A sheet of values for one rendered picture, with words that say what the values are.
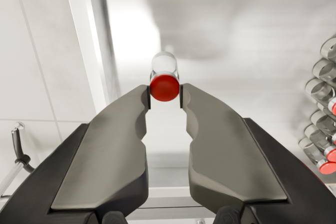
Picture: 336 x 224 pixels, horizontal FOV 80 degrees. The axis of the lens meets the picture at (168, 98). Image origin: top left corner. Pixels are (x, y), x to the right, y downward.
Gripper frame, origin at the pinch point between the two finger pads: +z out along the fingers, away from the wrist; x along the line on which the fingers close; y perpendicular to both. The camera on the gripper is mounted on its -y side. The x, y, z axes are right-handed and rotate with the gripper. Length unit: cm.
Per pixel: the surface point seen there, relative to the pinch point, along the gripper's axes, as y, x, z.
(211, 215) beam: 98, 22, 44
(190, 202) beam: 98, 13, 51
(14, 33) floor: 19, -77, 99
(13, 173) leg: 100, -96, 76
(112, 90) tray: 4.5, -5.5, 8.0
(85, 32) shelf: -1.2, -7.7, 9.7
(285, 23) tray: -1.7, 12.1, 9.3
